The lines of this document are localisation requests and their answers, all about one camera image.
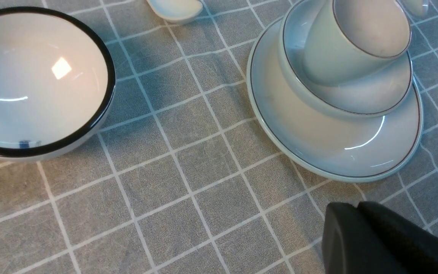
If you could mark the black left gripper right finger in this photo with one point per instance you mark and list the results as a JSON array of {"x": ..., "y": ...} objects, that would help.
[{"x": 415, "y": 248}]

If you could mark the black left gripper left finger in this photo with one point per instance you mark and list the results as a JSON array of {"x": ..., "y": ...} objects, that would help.
[{"x": 350, "y": 246}]

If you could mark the light blue ceramic cup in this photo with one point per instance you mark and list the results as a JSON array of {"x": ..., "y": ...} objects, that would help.
[{"x": 350, "y": 39}]

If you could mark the large light blue plate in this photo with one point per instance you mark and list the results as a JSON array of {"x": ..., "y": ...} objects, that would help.
[{"x": 346, "y": 150}]

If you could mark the light blue ceramic bowl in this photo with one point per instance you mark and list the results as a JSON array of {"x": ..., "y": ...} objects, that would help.
[{"x": 373, "y": 95}]

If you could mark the grey checked tablecloth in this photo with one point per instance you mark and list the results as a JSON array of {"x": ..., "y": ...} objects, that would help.
[{"x": 182, "y": 179}]

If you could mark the white ceramic spoon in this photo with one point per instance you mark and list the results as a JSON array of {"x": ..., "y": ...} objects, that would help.
[{"x": 416, "y": 8}]

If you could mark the light blue ceramic spoon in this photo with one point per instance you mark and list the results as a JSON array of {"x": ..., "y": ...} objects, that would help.
[{"x": 176, "y": 11}]

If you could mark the black-rimmed white bowl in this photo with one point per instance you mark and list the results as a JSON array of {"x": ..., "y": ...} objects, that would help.
[{"x": 57, "y": 83}]

